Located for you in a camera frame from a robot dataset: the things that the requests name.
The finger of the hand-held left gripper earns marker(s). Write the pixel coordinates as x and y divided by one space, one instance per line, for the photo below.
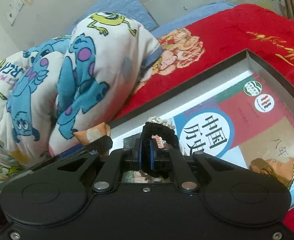
103 143

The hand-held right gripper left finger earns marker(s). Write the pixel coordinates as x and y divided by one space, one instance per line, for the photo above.
137 153

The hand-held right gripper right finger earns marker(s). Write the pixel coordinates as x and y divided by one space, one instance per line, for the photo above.
152 155

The gold triangular snack packet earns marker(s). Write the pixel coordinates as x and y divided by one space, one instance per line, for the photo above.
94 134
274 171

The black crochet scrunchie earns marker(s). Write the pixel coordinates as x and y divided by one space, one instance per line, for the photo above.
167 132

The black cardboard box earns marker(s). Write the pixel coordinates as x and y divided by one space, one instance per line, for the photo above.
186 90

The cartoon monster printed quilt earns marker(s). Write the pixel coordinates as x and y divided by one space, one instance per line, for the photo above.
62 80

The textbook with building cover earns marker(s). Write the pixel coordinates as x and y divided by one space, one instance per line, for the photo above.
236 130

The red printed blanket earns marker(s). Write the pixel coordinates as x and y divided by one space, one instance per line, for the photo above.
224 35

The blue textured pillow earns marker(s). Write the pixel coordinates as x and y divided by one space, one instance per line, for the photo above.
127 5

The blue bed sheet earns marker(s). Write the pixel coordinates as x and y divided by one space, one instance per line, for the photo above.
201 11

